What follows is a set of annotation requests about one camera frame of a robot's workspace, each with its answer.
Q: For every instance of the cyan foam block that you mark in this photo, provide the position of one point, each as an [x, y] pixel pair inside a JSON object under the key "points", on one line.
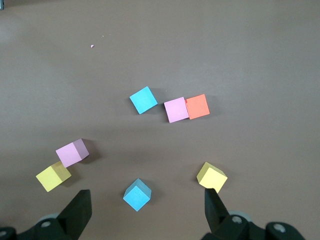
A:
{"points": [[143, 100], [136, 197]]}

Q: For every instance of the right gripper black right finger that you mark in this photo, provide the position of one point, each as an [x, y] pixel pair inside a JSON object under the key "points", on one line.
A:
{"points": [[217, 222]]}

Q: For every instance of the pink foam block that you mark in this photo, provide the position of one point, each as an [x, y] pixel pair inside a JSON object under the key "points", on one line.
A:
{"points": [[70, 155], [176, 110]]}

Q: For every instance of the orange foam block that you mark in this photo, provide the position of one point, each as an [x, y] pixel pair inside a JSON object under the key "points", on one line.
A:
{"points": [[198, 107]]}

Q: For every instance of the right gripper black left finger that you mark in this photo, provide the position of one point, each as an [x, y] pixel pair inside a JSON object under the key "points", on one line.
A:
{"points": [[72, 220]]}

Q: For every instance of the yellow foam block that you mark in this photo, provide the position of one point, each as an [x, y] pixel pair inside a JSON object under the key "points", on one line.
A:
{"points": [[50, 178], [212, 178]]}

